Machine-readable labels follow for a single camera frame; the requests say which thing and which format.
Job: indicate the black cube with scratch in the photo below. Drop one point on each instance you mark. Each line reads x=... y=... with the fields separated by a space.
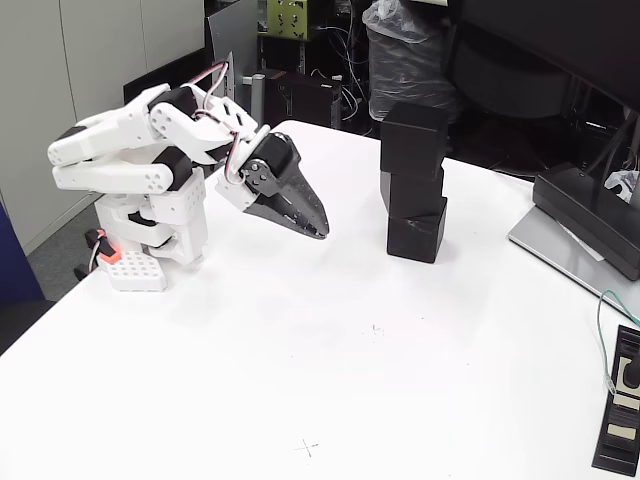
x=415 y=237

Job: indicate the white crumpled bag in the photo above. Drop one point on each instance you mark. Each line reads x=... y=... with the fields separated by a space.
x=622 y=182

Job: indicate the black computer case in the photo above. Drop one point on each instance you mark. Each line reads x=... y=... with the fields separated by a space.
x=305 y=100

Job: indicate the yellow-green panel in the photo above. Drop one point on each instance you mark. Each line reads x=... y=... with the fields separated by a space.
x=287 y=20

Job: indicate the grey metal cabinet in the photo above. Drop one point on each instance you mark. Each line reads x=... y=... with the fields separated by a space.
x=40 y=75

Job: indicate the black box on stand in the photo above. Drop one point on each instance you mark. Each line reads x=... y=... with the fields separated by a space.
x=590 y=225

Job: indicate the grey computer tower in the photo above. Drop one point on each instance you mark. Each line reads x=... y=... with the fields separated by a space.
x=235 y=30

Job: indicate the black slotted holder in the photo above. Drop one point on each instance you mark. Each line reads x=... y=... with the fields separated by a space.
x=607 y=450

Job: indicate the bin with clear plastic bag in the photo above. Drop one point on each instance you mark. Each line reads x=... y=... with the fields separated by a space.
x=400 y=60

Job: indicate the blue partition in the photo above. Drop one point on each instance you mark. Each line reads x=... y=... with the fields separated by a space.
x=15 y=270

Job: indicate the black office chair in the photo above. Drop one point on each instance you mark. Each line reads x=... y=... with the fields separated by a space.
x=500 y=85

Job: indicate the grey metal post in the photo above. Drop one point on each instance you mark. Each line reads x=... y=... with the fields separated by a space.
x=257 y=100

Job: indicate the silver monitor stand base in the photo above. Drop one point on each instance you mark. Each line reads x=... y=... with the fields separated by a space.
x=545 y=245

